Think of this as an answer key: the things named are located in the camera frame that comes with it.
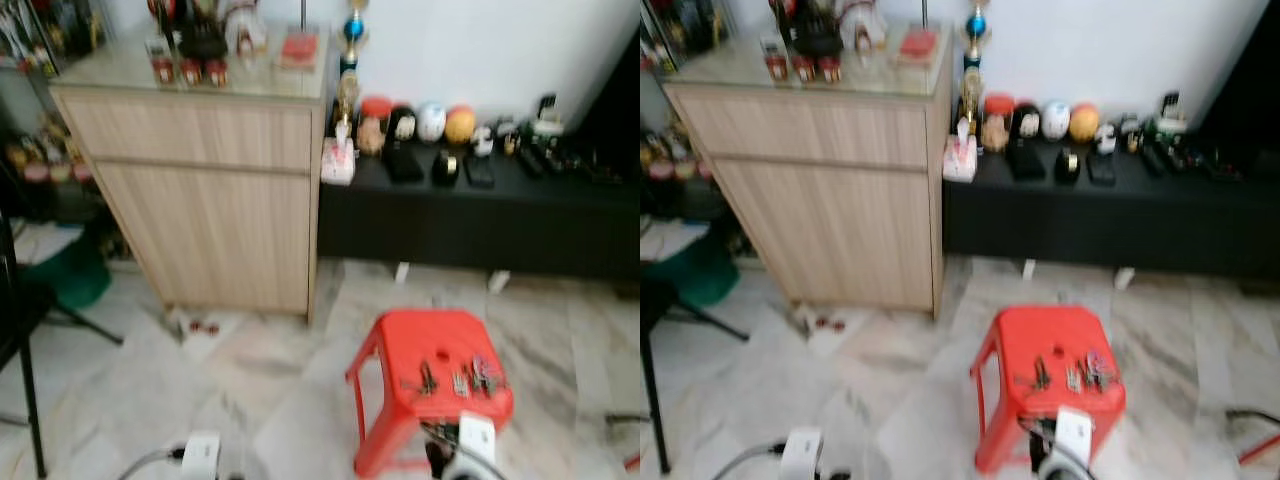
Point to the white round figure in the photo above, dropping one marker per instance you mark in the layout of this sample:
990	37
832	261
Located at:
431	122
1055	120

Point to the cluttered display shelf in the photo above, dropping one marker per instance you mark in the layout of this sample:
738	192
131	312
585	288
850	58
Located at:
675	110
45	120

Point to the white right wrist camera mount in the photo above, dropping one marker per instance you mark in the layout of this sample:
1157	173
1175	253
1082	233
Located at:
1074	432
477	437

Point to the black ornament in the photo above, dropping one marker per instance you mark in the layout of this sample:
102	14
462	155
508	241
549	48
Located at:
202	35
816	33

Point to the black television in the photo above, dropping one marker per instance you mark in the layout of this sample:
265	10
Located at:
1245	80
615	110

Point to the silver key bunch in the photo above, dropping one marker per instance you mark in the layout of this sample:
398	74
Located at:
460	384
1074	380

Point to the red box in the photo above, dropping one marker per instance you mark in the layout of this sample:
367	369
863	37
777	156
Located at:
299	49
919	45

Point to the gold trophy with blue ball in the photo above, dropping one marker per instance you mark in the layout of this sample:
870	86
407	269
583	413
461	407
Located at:
350	60
976	55

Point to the white power strip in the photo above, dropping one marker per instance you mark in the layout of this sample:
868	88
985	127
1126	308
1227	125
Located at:
205	326
830	322

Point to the pink tissue pack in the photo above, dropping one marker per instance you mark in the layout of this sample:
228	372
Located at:
960	158
338	162

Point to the key bunch with coloured rings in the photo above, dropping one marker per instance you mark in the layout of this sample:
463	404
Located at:
485	375
1098	372

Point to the black remote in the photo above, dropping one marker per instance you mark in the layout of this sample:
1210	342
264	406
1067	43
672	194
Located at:
1180	156
530	163
1155	160
556	160

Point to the jar with red lid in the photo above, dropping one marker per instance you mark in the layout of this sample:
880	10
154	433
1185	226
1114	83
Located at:
373	125
996	122

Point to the black low console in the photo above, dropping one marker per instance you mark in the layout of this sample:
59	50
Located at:
480	225
1100	220

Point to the green bag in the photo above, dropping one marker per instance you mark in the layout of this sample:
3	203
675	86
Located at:
70	280
700	272

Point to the white figurine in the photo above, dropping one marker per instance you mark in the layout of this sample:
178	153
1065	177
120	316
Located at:
862	25
244	28

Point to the red plastic stool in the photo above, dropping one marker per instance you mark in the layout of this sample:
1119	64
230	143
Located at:
430	340
1050	335

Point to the dark key bunch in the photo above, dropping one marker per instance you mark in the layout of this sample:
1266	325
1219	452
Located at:
427	378
1040	374

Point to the black tape dispenser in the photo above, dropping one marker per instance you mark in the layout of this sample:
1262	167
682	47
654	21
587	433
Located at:
1068	165
446	168

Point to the small red jar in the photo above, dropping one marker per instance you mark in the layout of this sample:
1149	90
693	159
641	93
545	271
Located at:
830	70
777	67
162	70
216	73
191	72
804	69

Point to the black wallet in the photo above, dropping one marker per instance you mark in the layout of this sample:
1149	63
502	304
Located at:
404	163
1025	160

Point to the black mouse figure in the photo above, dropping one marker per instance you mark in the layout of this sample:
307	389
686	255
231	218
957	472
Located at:
403	123
1026	120

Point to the light wooden cabinet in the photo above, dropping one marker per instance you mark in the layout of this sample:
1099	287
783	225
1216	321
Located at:
830	200
200	200

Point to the small white black figure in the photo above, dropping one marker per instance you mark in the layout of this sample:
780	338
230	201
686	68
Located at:
483	141
1106	139

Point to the black phone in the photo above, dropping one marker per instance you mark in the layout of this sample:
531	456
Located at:
1101	168
479	172

